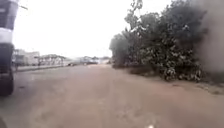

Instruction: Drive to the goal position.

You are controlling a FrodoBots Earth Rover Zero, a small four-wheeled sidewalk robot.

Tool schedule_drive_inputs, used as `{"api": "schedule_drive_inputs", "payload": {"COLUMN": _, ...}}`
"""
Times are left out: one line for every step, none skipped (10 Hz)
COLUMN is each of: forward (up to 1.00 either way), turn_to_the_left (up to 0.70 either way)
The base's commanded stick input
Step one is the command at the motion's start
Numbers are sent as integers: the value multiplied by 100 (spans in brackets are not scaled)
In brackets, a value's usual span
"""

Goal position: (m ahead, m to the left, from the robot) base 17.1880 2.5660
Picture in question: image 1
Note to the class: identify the brown dirt road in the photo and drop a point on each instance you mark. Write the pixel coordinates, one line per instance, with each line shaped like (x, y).
(100, 100)

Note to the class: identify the green bushes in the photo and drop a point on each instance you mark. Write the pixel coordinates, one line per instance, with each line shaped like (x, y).
(166, 43)

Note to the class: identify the grey paved road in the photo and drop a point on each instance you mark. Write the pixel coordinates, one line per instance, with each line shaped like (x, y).
(36, 68)

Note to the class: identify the row of low buildings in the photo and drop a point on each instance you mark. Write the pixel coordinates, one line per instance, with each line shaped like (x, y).
(26, 58)

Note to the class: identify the grey wall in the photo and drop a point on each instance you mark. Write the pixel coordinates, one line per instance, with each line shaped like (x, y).
(215, 40)

